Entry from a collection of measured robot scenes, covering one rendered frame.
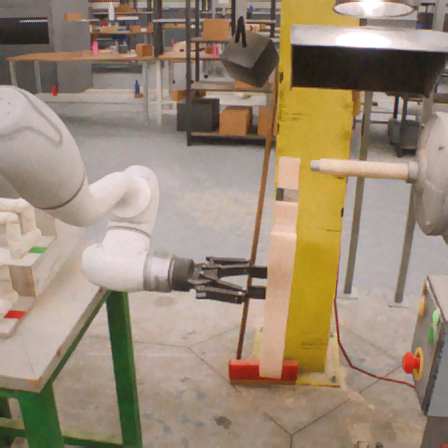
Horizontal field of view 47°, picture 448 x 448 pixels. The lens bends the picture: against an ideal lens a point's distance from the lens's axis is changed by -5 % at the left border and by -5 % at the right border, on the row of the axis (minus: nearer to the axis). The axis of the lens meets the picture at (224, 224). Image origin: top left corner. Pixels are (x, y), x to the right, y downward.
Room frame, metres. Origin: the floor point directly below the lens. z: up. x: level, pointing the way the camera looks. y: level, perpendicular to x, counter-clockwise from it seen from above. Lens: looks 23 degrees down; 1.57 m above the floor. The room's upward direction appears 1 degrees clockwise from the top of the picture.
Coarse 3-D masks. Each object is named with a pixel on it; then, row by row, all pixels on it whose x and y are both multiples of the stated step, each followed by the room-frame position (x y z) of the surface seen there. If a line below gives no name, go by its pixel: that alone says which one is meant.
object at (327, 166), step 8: (320, 160) 1.04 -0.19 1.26; (328, 160) 1.04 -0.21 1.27; (336, 160) 1.04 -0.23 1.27; (344, 160) 1.03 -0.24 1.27; (320, 168) 1.03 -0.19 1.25; (328, 168) 1.02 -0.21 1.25; (336, 168) 1.02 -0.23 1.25; (344, 168) 1.02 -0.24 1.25; (352, 168) 1.02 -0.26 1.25; (360, 168) 1.02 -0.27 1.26; (368, 168) 1.01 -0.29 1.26; (376, 168) 1.01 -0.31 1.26; (384, 168) 1.01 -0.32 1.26; (392, 168) 1.01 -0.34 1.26; (400, 168) 1.01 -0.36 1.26; (352, 176) 1.02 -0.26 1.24; (360, 176) 1.02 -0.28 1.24; (368, 176) 1.02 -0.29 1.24; (376, 176) 1.01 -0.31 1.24; (384, 176) 1.01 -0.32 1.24; (392, 176) 1.01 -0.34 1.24; (400, 176) 1.00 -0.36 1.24
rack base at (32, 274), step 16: (0, 240) 1.15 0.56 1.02; (48, 240) 1.16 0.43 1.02; (0, 256) 1.07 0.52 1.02; (32, 256) 1.07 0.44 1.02; (48, 256) 1.12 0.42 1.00; (16, 272) 1.03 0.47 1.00; (32, 272) 1.03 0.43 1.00; (48, 272) 1.11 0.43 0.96; (16, 288) 1.03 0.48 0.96; (32, 288) 1.02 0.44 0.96
